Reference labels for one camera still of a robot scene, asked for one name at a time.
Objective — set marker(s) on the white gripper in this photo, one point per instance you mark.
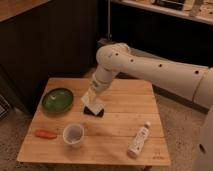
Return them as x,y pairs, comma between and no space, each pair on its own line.
96,88

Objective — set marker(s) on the white sponge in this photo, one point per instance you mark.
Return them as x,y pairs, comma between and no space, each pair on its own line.
95,104

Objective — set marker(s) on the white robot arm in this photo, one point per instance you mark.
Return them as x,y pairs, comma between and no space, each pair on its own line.
192,82

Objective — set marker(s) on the white ceramic cup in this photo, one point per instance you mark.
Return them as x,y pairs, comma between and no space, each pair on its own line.
73,135

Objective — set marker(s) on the black rectangular object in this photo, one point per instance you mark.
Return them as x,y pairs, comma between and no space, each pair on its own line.
89,112

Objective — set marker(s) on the green bowl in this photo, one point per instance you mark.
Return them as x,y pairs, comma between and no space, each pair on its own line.
57,100

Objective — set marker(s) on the dark cabinet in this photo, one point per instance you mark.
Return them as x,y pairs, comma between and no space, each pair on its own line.
56,39

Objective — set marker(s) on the wooden table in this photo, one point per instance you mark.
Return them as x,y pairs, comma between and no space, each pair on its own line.
128,105

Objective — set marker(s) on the white plastic bottle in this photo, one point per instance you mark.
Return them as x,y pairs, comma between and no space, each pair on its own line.
135,147

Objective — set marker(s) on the orange carrot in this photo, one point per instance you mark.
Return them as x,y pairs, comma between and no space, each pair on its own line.
45,134

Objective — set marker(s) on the wooden shelf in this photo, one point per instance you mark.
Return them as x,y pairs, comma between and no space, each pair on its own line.
194,10

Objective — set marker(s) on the grey metal rail beam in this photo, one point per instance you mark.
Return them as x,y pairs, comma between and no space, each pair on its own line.
140,52

